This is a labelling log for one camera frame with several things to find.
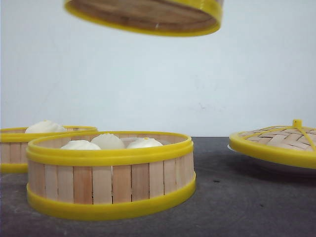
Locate woven bamboo steamer lid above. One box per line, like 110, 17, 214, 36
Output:
229, 119, 316, 170

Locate bamboo steamer basket one bun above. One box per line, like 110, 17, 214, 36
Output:
0, 125, 97, 173

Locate white bun right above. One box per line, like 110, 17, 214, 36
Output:
127, 138, 162, 149

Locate white bun middle back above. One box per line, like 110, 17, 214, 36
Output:
91, 133, 125, 150

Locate bamboo steamer basket three buns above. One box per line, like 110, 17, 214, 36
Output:
27, 131, 196, 221

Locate white bun front left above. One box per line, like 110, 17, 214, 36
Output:
60, 140, 101, 151

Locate white steamed bun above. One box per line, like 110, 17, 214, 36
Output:
25, 120, 67, 133

